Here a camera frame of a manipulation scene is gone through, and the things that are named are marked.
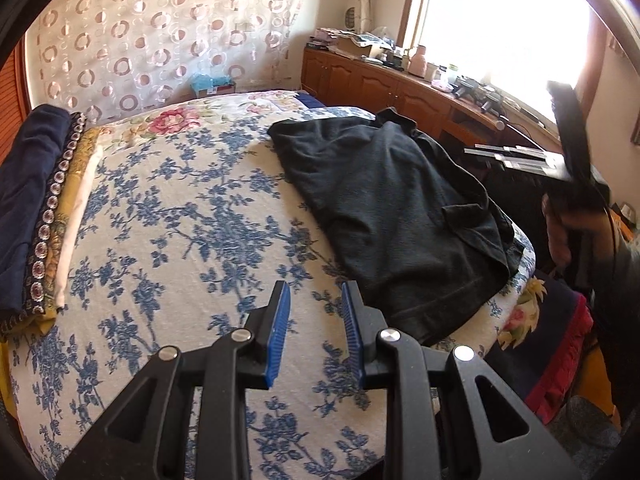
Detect navy cloth with circle trim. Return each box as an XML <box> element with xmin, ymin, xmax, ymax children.
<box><xmin>0</xmin><ymin>112</ymin><xmax>87</xmax><ymax>335</ymax></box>

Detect dark floral blanket red fringe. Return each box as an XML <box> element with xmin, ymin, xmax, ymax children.
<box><xmin>484</xmin><ymin>271</ymin><xmax>597</xmax><ymax>427</ymax></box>

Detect wooden slatted wardrobe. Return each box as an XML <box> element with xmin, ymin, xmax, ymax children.
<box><xmin>9</xmin><ymin>37</ymin><xmax>42</xmax><ymax>113</ymax></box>

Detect folded yellow patterned cloth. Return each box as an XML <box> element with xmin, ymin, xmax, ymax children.
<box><xmin>20</xmin><ymin>127</ymin><xmax>104</xmax><ymax>333</ymax></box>

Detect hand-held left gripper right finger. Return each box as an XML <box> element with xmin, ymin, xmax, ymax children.
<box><xmin>341</xmin><ymin>280</ymin><xmax>583</xmax><ymax>480</ymax></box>

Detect black gadget on cabinet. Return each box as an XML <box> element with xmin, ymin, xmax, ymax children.
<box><xmin>451</xmin><ymin>76</ymin><xmax>502</xmax><ymax>112</ymax></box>

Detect blue floral bedsheet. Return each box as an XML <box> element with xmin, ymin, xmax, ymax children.
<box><xmin>0</xmin><ymin>102</ymin><xmax>537</xmax><ymax>480</ymax></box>

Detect pink floral quilt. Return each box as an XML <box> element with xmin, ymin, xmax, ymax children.
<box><xmin>97</xmin><ymin>89</ymin><xmax>326</xmax><ymax>161</ymax></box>

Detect blue tissue box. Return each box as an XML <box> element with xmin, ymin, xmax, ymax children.
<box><xmin>189</xmin><ymin>73</ymin><xmax>238</xmax><ymax>99</ymax></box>

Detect folded navy garment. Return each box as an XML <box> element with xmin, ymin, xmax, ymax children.
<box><xmin>0</xmin><ymin>104</ymin><xmax>72</xmax><ymax>312</ymax></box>

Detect pink boxes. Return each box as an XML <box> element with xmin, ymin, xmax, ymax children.
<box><xmin>311</xmin><ymin>29</ymin><xmax>342</xmax><ymax>49</ymax></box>

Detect black t-shirt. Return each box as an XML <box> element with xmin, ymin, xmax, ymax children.
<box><xmin>267</xmin><ymin>107</ymin><xmax>527</xmax><ymax>347</ymax></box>

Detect pink thermos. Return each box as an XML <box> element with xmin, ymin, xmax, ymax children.
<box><xmin>408</xmin><ymin>45</ymin><xmax>429</xmax><ymax>77</ymax></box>

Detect cardboard box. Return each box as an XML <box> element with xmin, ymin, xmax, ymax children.
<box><xmin>339</xmin><ymin>34</ymin><xmax>387</xmax><ymax>59</ymax></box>

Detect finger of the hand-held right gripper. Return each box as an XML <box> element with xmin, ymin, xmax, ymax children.
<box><xmin>464</xmin><ymin>143</ymin><xmax>548</xmax><ymax>157</ymax></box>
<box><xmin>492</xmin><ymin>155</ymin><xmax>567</xmax><ymax>177</ymax></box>

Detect window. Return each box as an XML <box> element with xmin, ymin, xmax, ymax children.
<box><xmin>400</xmin><ymin>0</ymin><xmax>598</xmax><ymax>128</ymax></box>

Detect folded pale pink cloth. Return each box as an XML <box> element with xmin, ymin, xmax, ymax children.
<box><xmin>53</xmin><ymin>144</ymin><xmax>107</xmax><ymax>312</ymax></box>

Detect sheer curtain with circles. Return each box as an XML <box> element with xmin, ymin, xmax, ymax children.
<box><xmin>24</xmin><ymin>0</ymin><xmax>307</xmax><ymax>125</ymax></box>

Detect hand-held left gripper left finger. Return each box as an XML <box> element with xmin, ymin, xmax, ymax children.
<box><xmin>55</xmin><ymin>280</ymin><xmax>292</xmax><ymax>480</ymax></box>

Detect wooden cabinet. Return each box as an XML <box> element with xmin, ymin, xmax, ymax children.
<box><xmin>301</xmin><ymin>46</ymin><xmax>568</xmax><ymax>163</ymax></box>

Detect person's right hand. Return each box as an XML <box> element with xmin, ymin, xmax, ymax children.
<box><xmin>541</xmin><ymin>194</ymin><xmax>615</xmax><ymax>270</ymax></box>

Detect person's right forearm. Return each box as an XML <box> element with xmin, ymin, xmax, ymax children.
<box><xmin>587</xmin><ymin>237</ymin><xmax>640</xmax><ymax>411</ymax></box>

